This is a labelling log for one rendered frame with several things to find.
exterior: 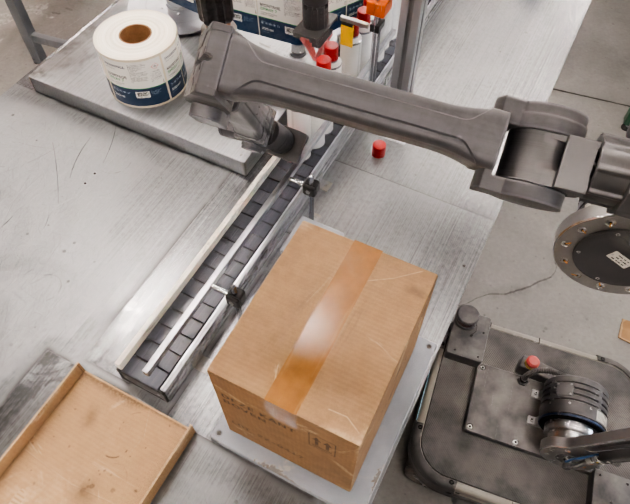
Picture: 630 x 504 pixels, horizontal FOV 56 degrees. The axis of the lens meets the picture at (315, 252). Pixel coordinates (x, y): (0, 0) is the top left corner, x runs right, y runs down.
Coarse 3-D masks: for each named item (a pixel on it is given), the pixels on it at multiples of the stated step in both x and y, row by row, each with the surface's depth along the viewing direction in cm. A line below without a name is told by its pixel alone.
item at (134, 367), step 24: (288, 168) 137; (312, 168) 137; (264, 192) 133; (288, 192) 133; (240, 216) 129; (264, 216) 129; (216, 264) 122; (240, 264) 122; (192, 288) 118; (168, 312) 115; (192, 336) 112; (144, 360) 110; (168, 360) 110
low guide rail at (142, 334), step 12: (264, 168) 132; (264, 180) 133; (252, 192) 129; (240, 204) 126; (228, 216) 124; (216, 240) 122; (204, 252) 119; (192, 264) 118; (180, 288) 115; (168, 300) 113; (156, 312) 111; (144, 324) 110; (144, 336) 110; (132, 348) 107; (120, 360) 106
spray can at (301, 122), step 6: (288, 114) 127; (294, 114) 126; (300, 114) 125; (288, 120) 129; (294, 120) 127; (300, 120) 127; (306, 120) 128; (288, 126) 130; (294, 126) 128; (300, 126) 128; (306, 126) 129; (306, 132) 130; (306, 144) 134
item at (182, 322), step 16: (384, 48) 150; (368, 64) 145; (320, 128) 133; (288, 176) 124; (272, 192) 122; (256, 224) 118; (240, 240) 115; (208, 288) 109; (192, 304) 107; (176, 336) 104; (160, 352) 102; (144, 368) 100
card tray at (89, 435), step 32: (64, 384) 109; (96, 384) 112; (64, 416) 108; (96, 416) 108; (128, 416) 108; (160, 416) 108; (32, 448) 105; (64, 448) 105; (96, 448) 105; (128, 448) 105; (160, 448) 105; (0, 480) 102; (32, 480) 102; (64, 480) 102; (96, 480) 102; (128, 480) 102; (160, 480) 100
